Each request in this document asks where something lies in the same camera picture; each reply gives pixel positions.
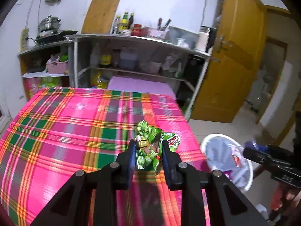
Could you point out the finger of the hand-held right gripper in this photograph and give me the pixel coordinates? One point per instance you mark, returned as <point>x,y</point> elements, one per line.
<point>264,148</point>
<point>256,156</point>

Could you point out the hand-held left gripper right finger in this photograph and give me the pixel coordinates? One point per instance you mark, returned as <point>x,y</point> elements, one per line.
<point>165,160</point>

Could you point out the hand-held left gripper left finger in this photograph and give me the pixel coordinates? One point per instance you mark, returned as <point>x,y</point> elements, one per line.
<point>133,156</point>

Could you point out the green snack wrapper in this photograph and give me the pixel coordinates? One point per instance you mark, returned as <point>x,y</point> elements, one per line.
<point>147,155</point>

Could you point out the white round waste bin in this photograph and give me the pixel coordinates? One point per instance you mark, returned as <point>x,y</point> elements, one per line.
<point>249,179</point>

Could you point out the pale plastic bin liner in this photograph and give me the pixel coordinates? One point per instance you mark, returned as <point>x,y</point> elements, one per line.
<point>218,153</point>

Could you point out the person's right hand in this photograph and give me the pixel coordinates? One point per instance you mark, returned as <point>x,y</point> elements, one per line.
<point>292,196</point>

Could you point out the red snack packet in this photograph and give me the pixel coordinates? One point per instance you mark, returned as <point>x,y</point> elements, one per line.
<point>237,160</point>

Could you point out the pink plaid tablecloth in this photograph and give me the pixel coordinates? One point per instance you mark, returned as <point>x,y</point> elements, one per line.
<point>70,134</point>

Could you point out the purple lid storage bin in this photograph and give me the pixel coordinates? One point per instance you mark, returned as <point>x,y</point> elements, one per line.
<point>138,84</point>

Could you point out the yellow wooden door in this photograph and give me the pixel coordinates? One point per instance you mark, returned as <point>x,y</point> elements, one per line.
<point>230,75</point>

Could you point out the yellow oil bottle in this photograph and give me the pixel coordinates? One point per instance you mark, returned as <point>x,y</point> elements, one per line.
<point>101,81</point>

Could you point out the pink plastic tub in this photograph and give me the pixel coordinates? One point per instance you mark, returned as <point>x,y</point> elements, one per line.
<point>154,67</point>

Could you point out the blue grey storage box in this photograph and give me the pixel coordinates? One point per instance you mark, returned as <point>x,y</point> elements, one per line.
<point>128,58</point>

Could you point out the yellow label bottle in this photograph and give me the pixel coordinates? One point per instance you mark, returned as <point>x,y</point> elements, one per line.
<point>105,58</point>

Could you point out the metal shelf rack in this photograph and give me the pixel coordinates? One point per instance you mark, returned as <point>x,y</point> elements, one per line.
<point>131,38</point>

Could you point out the pink plastic basket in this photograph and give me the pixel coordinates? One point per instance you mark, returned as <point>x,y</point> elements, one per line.
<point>56,67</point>

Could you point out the black flask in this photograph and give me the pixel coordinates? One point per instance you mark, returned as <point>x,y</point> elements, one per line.
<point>211,40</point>

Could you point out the pink knife holder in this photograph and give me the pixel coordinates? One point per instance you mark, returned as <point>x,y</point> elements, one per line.
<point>156,34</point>

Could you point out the clear plastic container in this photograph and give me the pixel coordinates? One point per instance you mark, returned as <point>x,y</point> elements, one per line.
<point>183,36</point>

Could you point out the white cylinder container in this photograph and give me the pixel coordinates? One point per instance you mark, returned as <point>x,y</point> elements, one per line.
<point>202,40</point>

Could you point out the red lid jar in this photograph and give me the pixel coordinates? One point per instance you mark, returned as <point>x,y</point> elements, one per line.
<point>136,30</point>

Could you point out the clear glass bottle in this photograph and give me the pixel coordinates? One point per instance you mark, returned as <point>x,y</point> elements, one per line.
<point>116,26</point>

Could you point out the green label sauce bottle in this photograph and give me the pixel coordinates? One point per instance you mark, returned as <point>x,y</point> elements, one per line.
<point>124,23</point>

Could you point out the dark sauce bottle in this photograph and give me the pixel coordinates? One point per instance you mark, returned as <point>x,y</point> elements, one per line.
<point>131,21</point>

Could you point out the kitchen knife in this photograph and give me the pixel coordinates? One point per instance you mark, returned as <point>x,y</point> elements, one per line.
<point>160,23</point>
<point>167,23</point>

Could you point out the low metal side shelf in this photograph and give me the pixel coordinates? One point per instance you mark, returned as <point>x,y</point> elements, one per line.
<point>40,49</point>

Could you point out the black induction stove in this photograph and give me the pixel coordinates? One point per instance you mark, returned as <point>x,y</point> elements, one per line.
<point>56,35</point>

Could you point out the wooden cutting board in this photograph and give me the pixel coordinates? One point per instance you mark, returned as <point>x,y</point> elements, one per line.
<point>100,16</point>

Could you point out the steel steamer pot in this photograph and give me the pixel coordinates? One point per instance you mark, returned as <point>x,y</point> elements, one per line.
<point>49,24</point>

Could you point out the yellow power strip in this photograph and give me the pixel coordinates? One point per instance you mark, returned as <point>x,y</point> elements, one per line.
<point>24,40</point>

